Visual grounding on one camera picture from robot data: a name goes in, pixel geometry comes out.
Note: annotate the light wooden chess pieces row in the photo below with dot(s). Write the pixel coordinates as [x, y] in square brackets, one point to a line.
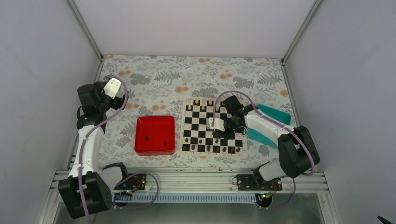
[204, 105]

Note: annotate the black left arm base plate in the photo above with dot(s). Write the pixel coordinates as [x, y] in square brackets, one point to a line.
[133, 184]

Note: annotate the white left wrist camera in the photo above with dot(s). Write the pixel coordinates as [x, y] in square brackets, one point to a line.
[112, 87]

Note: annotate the red plastic tray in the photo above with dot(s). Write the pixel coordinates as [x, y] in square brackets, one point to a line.
[155, 135]

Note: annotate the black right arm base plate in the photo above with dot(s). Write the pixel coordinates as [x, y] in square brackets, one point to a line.
[246, 182]

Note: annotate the floral patterned table mat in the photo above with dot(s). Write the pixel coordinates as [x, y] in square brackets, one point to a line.
[158, 85]

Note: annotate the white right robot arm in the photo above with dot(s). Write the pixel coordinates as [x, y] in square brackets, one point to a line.
[297, 153]

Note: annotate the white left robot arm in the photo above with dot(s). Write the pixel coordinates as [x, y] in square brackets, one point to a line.
[85, 191]

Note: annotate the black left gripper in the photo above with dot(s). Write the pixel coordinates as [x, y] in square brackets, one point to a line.
[116, 105]

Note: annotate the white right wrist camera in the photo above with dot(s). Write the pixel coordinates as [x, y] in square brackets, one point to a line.
[215, 124]

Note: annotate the teal plastic tray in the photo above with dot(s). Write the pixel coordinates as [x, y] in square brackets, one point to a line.
[280, 116]

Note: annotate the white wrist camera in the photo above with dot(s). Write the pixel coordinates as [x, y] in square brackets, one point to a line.
[215, 124]
[112, 87]

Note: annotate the black and white chessboard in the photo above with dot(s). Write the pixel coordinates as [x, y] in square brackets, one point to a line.
[193, 128]

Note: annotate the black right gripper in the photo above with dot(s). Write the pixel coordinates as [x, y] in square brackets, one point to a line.
[230, 136]

